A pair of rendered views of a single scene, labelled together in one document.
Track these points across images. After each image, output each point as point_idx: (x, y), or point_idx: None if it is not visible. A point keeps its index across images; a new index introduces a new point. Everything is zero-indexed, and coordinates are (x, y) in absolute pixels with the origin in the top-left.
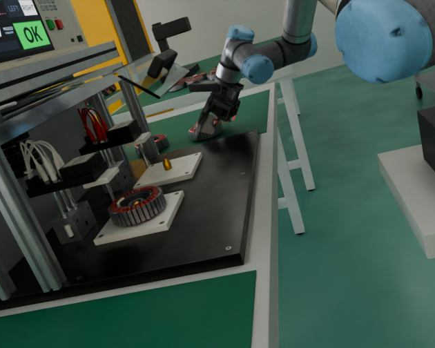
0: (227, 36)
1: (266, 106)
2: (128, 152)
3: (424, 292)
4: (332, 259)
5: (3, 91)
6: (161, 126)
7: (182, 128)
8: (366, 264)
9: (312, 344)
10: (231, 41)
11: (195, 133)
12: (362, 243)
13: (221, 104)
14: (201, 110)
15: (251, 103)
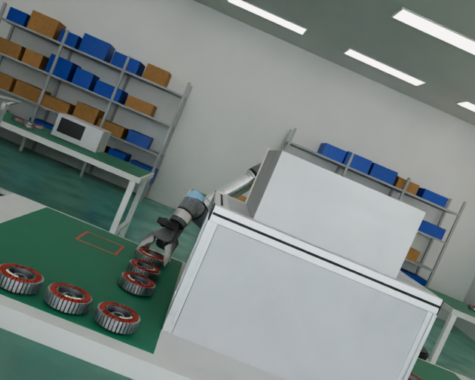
0: (200, 199)
1: (113, 234)
2: (117, 277)
3: (108, 371)
4: (31, 375)
5: None
6: (38, 240)
7: (92, 249)
8: (56, 369)
9: None
10: (201, 203)
11: (166, 261)
12: (26, 355)
13: (176, 240)
14: (32, 222)
15: (81, 225)
